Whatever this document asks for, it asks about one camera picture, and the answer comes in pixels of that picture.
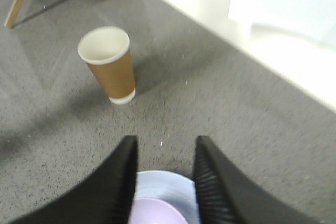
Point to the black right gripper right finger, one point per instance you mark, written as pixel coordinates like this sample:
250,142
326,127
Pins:
225,195

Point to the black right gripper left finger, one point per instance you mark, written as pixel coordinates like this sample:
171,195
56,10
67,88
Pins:
105,196

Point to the purple bowl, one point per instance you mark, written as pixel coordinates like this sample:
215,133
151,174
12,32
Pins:
152,210

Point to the brown paper cup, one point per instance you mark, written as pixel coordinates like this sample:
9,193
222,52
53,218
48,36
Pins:
106,51

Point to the light blue plate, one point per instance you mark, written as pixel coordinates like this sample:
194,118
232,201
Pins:
175,189

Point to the white paper sheet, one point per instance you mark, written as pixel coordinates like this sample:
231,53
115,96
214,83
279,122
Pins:
314,19

